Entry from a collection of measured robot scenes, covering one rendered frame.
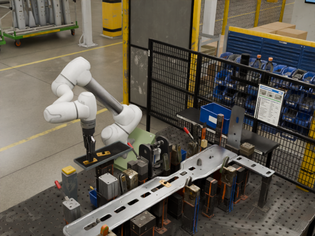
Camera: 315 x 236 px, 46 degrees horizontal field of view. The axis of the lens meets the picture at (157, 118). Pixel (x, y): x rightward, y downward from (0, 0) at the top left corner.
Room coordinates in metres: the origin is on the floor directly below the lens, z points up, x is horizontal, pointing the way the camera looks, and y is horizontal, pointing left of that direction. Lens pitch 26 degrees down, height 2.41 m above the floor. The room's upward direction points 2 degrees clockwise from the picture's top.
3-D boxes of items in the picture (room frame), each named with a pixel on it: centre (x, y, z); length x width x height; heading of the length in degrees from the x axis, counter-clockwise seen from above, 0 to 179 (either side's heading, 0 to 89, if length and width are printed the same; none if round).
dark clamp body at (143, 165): (2.06, 0.10, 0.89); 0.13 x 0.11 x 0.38; 46
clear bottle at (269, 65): (2.74, -0.84, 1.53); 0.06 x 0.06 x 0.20
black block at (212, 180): (2.02, -0.38, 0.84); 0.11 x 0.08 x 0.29; 46
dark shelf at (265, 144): (2.73, -0.55, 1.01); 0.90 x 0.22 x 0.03; 46
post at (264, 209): (2.12, -0.77, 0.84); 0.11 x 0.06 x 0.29; 46
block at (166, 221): (1.96, -0.06, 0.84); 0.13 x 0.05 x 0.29; 46
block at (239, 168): (2.20, -0.58, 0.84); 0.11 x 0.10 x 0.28; 46
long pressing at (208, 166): (1.93, -0.06, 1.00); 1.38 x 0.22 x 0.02; 136
